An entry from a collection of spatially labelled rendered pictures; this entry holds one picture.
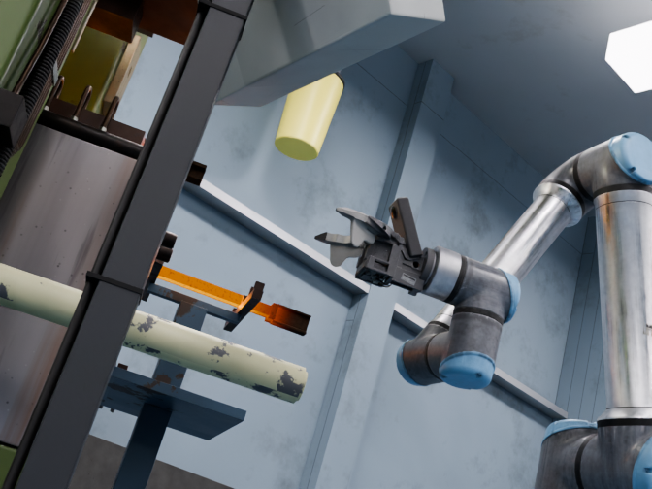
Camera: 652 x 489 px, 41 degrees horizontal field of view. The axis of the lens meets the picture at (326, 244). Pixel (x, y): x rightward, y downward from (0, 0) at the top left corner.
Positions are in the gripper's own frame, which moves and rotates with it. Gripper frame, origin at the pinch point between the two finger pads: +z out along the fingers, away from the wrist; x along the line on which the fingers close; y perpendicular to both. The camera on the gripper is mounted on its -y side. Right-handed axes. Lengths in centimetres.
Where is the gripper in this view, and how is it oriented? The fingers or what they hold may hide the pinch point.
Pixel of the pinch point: (325, 219)
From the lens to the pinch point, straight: 154.3
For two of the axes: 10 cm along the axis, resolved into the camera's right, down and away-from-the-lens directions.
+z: -9.3, -3.4, -1.4
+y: -2.7, 8.9, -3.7
